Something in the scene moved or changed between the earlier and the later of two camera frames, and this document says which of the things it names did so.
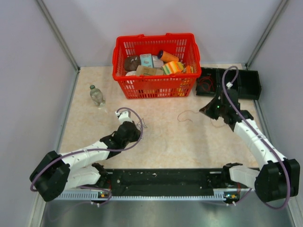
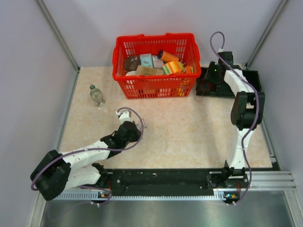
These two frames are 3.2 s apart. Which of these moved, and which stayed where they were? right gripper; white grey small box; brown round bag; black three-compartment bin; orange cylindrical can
Moved: right gripper
Stayed: orange cylindrical can; white grey small box; brown round bag; black three-compartment bin
